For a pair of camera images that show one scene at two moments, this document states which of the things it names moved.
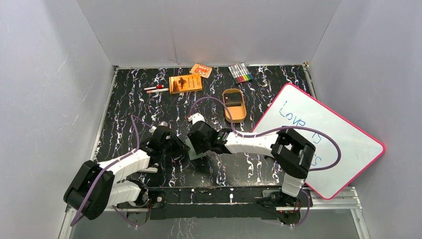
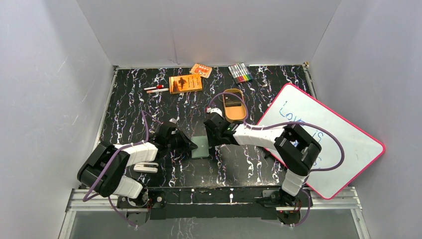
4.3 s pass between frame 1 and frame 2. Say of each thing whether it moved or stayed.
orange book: stayed
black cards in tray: stayed
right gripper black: moved
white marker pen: stayed
